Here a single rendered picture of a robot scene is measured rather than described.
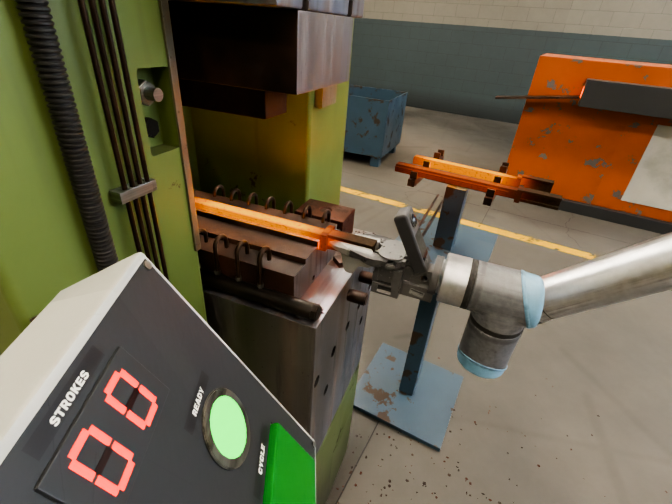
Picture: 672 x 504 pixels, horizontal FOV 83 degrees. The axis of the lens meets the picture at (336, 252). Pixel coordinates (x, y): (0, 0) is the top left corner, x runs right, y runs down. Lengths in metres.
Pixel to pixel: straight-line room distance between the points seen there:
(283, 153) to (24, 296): 0.66
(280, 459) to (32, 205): 0.33
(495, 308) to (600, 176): 3.51
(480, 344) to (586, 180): 3.49
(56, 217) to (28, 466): 0.30
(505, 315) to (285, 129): 0.63
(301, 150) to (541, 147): 3.30
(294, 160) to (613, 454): 1.64
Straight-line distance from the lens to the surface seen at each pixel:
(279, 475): 0.36
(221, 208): 0.83
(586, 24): 8.03
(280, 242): 0.73
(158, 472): 0.27
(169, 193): 0.57
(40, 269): 0.48
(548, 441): 1.87
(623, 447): 2.03
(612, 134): 4.06
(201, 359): 0.32
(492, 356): 0.74
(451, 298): 0.68
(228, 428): 0.32
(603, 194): 4.18
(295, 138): 0.95
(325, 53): 0.61
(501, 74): 8.10
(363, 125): 4.33
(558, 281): 0.81
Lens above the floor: 1.35
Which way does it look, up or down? 31 degrees down
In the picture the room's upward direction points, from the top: 5 degrees clockwise
